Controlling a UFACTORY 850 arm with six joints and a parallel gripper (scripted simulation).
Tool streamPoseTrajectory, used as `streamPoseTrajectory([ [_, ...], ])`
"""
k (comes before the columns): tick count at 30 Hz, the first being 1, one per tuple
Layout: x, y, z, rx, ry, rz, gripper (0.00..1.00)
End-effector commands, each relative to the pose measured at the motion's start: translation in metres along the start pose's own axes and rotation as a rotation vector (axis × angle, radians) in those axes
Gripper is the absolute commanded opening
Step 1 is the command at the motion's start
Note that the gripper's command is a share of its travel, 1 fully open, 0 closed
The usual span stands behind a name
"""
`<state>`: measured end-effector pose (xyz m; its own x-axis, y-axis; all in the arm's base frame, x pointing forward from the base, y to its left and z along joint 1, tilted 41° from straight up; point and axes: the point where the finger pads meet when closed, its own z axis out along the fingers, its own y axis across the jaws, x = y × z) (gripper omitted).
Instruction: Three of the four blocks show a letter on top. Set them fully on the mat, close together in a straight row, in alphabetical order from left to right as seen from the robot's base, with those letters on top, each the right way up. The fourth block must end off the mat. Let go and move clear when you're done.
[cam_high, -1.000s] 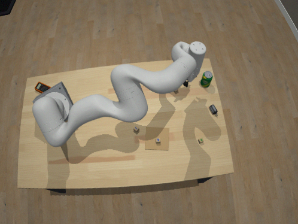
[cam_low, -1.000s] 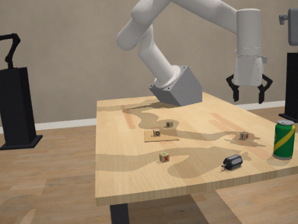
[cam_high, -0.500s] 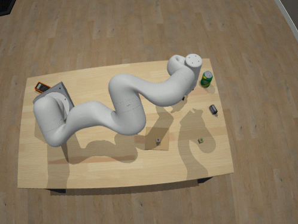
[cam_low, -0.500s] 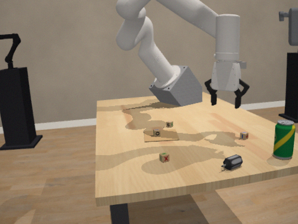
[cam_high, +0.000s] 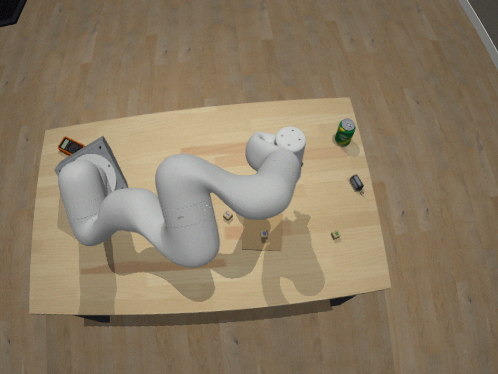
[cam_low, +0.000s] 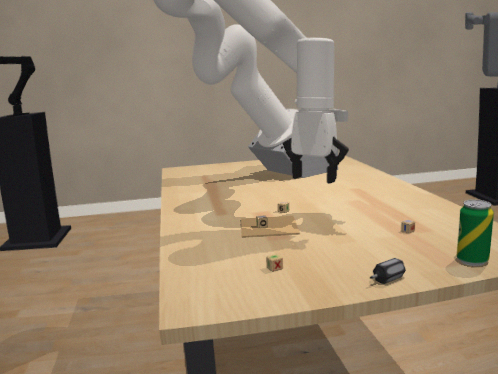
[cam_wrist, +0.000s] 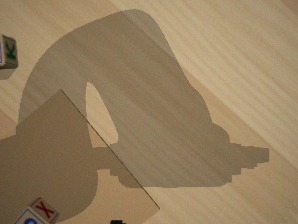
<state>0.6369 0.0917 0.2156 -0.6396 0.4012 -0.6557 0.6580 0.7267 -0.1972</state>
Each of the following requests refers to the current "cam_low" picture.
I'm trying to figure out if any green soda can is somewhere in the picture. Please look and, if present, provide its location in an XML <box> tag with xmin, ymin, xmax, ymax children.
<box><xmin>457</xmin><ymin>200</ymin><xmax>494</xmax><ymax>266</ymax></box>

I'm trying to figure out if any tan square mat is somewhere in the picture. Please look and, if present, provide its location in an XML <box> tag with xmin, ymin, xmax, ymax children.
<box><xmin>241</xmin><ymin>216</ymin><xmax>300</xmax><ymax>238</ymax></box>

